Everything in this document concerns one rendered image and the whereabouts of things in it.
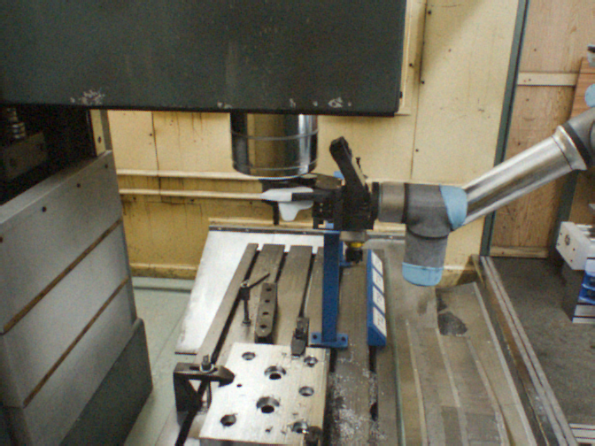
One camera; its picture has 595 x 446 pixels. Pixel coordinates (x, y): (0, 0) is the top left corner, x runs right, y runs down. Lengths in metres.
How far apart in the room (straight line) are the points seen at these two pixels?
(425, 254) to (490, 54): 1.11
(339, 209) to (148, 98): 0.37
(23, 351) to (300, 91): 0.67
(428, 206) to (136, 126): 1.43
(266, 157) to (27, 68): 0.39
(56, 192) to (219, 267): 1.06
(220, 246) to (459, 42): 1.15
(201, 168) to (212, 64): 1.31
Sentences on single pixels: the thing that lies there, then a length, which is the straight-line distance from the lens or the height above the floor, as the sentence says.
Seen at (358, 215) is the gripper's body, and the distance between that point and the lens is 0.96.
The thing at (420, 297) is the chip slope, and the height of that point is 0.74.
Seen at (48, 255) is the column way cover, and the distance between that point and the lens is 1.10.
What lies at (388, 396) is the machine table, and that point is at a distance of 1.30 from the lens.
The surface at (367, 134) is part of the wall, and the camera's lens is 1.97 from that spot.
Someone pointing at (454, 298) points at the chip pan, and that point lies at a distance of 2.16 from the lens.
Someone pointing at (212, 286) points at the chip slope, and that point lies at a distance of 2.01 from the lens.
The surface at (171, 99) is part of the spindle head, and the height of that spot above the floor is 1.61.
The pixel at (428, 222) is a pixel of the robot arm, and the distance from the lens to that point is 0.95.
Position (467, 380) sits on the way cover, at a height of 0.73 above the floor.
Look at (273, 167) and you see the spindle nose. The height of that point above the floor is 1.49.
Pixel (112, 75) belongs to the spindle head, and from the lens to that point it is 0.87.
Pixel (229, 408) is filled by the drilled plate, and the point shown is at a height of 0.99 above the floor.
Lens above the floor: 1.77
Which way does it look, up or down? 23 degrees down
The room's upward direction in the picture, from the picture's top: straight up
